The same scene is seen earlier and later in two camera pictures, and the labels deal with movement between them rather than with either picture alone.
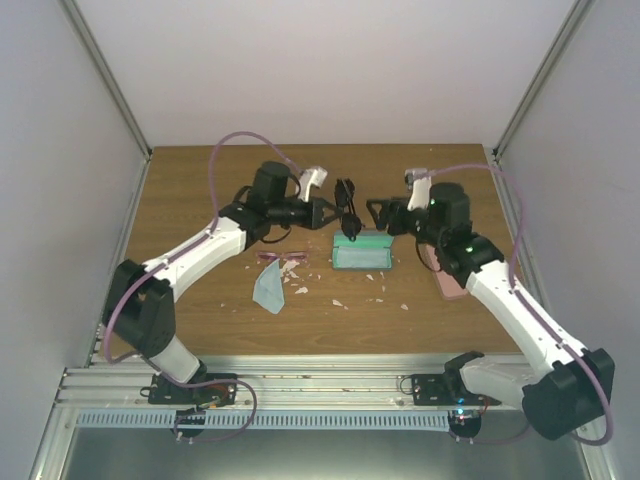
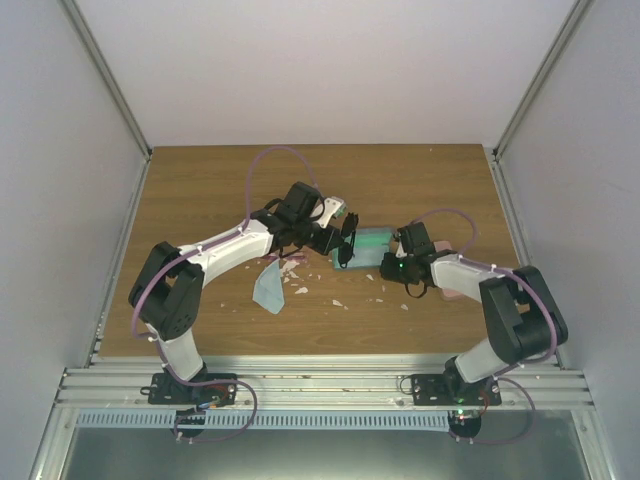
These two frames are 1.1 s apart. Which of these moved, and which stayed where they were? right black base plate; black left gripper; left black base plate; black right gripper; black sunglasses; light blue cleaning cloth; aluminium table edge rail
Moved: black left gripper; black sunglasses; black right gripper
Stayed: left black base plate; right black base plate; aluminium table edge rail; light blue cleaning cloth
